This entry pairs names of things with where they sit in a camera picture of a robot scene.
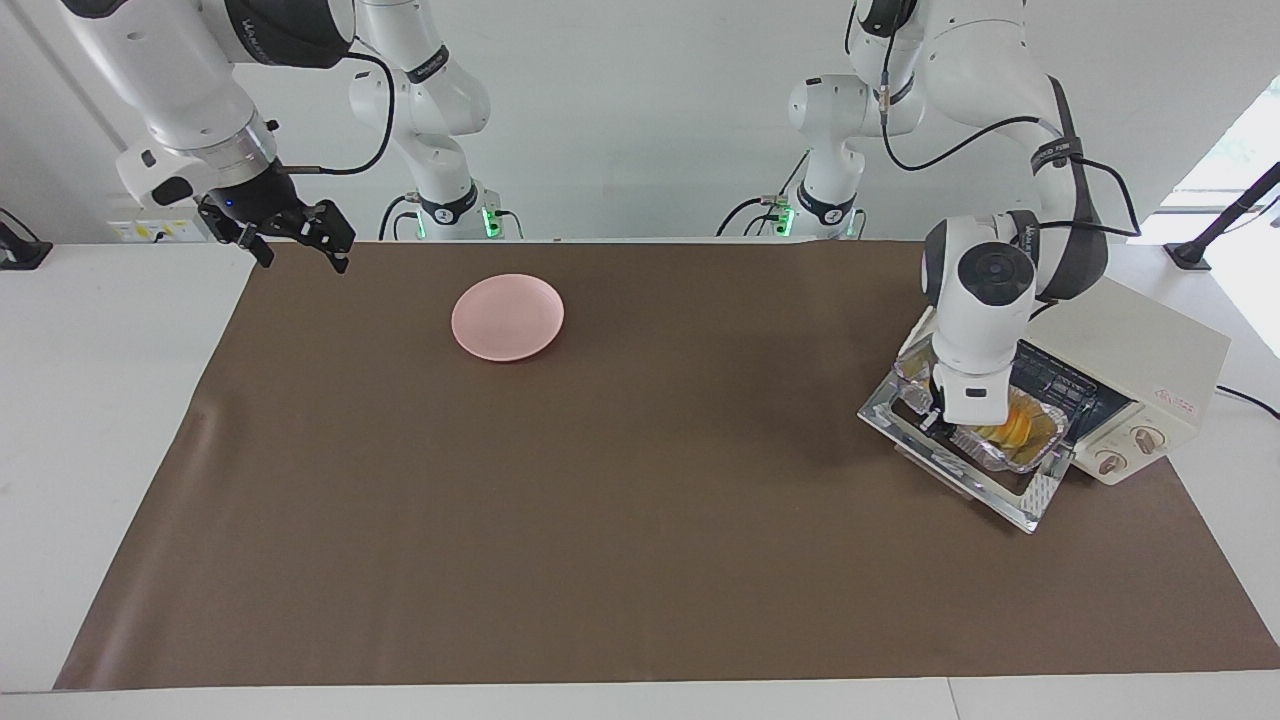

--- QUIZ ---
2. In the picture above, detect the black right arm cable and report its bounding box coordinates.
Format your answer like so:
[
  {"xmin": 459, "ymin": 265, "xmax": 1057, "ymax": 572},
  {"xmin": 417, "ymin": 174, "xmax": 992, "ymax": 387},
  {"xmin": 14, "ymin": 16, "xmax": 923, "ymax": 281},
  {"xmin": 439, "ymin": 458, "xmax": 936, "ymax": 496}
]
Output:
[{"xmin": 285, "ymin": 50, "xmax": 397, "ymax": 176}]

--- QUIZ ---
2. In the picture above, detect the glass oven door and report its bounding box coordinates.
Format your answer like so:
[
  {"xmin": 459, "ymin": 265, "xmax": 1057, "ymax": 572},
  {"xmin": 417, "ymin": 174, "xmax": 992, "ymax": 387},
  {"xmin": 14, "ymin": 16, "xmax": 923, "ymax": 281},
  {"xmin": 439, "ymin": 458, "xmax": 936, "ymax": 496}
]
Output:
[{"xmin": 857, "ymin": 368, "xmax": 1073, "ymax": 534}]

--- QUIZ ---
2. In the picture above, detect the cream toaster oven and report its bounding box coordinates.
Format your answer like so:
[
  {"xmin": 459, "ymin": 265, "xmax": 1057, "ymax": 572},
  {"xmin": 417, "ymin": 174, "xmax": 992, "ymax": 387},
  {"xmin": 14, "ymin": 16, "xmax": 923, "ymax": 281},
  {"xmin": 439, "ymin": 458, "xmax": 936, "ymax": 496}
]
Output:
[{"xmin": 900, "ymin": 278, "xmax": 1231, "ymax": 487}]

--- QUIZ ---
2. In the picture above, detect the black oven power cord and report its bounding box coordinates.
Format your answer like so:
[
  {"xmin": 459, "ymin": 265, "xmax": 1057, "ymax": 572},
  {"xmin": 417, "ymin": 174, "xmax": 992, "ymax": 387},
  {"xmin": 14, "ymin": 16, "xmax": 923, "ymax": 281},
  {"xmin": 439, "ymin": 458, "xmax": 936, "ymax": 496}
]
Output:
[{"xmin": 1215, "ymin": 385, "xmax": 1280, "ymax": 421}]

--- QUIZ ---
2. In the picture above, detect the brown table mat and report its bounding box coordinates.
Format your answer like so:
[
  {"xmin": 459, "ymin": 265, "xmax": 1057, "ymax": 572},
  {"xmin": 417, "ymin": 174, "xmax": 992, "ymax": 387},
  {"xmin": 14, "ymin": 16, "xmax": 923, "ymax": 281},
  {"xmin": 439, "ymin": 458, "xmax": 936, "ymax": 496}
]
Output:
[{"xmin": 55, "ymin": 240, "xmax": 1280, "ymax": 691}]

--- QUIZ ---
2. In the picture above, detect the metal oven wire rack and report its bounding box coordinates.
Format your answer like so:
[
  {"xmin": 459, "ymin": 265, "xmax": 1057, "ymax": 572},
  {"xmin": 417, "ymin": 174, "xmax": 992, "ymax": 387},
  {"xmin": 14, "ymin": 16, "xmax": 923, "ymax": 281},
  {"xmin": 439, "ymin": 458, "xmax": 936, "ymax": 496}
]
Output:
[{"xmin": 1010, "ymin": 343, "xmax": 1103, "ymax": 443}]

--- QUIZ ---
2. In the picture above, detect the pink round plate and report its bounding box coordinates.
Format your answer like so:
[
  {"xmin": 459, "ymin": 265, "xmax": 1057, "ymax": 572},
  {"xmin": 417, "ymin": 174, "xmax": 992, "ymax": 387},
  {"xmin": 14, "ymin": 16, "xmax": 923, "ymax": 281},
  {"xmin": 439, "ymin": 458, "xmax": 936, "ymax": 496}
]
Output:
[{"xmin": 451, "ymin": 274, "xmax": 566, "ymax": 363}]

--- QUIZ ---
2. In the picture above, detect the aluminium foil tray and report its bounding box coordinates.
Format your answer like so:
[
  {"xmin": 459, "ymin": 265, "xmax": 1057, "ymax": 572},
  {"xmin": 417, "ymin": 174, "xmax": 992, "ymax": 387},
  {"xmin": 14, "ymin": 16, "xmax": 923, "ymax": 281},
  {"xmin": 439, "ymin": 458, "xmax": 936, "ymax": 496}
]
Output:
[{"xmin": 893, "ymin": 340, "xmax": 1064, "ymax": 474}]

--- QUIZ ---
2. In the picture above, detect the golden bread loaf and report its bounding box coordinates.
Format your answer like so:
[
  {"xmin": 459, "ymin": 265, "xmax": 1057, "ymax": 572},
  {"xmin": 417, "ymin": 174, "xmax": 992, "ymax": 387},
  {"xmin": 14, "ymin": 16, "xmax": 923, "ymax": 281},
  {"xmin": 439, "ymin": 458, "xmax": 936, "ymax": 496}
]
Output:
[{"xmin": 975, "ymin": 395, "xmax": 1043, "ymax": 447}]

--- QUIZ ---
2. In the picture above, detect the black table clamp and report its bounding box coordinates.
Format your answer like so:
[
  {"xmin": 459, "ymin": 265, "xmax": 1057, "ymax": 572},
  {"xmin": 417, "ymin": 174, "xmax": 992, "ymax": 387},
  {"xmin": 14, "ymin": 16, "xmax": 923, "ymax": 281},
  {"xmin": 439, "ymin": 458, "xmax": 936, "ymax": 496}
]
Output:
[{"xmin": 0, "ymin": 208, "xmax": 53, "ymax": 271}]

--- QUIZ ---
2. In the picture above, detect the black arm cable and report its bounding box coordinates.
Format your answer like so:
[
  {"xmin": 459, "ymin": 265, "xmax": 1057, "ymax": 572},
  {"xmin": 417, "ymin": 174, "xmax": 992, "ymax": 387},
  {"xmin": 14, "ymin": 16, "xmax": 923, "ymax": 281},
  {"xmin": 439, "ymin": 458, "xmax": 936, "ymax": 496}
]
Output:
[
  {"xmin": 878, "ymin": 55, "xmax": 1143, "ymax": 239},
  {"xmin": 285, "ymin": 50, "xmax": 397, "ymax": 176}
]

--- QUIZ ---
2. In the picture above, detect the white wall socket box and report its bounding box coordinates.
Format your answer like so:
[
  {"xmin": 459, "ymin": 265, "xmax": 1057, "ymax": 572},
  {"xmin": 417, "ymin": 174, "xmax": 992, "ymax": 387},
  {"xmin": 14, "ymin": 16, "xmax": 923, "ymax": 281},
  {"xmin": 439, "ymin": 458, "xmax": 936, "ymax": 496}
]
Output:
[{"xmin": 108, "ymin": 218, "xmax": 206, "ymax": 244}]

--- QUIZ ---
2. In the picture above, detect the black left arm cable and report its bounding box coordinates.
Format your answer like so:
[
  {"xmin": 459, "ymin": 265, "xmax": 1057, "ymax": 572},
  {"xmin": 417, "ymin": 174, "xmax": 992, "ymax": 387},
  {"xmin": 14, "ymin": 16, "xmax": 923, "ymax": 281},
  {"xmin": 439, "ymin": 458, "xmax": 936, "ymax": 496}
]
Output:
[{"xmin": 878, "ymin": 55, "xmax": 1143, "ymax": 239}]

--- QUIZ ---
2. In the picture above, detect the black left base cable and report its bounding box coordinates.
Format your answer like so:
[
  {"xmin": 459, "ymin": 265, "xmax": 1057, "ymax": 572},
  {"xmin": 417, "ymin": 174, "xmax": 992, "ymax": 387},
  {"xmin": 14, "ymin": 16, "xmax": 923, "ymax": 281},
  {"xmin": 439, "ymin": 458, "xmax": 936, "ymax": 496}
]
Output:
[{"xmin": 715, "ymin": 150, "xmax": 813, "ymax": 239}]

